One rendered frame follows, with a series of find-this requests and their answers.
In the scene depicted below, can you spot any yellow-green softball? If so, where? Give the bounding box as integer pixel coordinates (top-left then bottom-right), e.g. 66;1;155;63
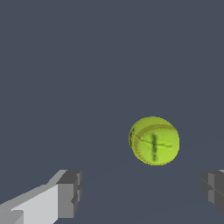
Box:
128;115;181;167

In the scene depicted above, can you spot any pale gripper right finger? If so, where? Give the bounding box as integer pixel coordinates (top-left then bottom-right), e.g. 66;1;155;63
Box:
199;169;224;216

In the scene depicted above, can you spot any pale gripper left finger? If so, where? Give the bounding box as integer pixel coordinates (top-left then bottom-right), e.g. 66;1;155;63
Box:
0;169;83;224

